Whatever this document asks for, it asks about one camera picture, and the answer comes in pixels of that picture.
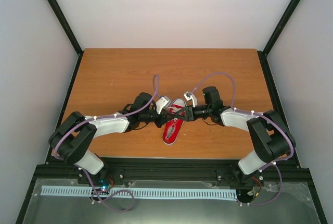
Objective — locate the light blue cable duct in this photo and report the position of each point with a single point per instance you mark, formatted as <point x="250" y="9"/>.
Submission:
<point x="146" y="193"/>

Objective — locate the right black frame post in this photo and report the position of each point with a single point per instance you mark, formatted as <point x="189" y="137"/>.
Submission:
<point x="288" y="12"/>

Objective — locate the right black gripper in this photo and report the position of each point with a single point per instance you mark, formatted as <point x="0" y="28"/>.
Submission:
<point x="189" y="116"/>

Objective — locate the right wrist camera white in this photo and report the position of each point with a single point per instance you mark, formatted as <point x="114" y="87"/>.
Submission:
<point x="190" y="97"/>

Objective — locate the black aluminium rail base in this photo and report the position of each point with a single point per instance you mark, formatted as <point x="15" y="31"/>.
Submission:
<point x="274" y="181"/>

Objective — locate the black frame post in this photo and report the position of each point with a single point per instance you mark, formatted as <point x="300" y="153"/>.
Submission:
<point x="288" y="12"/>
<point x="66" y="27"/>

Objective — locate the red canvas sneaker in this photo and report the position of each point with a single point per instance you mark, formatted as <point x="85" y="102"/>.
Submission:
<point x="171" y="131"/>

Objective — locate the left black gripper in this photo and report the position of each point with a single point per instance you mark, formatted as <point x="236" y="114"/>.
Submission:
<point x="163" y="121"/>

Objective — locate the left black frame post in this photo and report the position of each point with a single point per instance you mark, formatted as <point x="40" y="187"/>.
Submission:
<point x="66" y="27"/>

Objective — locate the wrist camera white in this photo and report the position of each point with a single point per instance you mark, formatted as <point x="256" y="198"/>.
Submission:
<point x="161" y="103"/>
<point x="190" y="97"/>

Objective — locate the white shoelace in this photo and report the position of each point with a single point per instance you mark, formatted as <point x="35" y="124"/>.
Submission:
<point x="172" y="109"/>

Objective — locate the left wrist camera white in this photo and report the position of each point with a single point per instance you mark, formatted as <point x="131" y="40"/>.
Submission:
<point x="161" y="103"/>

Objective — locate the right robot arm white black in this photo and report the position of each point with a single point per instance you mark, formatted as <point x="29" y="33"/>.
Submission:
<point x="271" y="138"/>

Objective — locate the green lit circuit board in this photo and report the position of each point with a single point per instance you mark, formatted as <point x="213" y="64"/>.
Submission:
<point x="107" y="185"/>

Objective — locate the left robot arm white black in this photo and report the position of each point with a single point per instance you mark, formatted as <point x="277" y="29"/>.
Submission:
<point x="72" y="138"/>

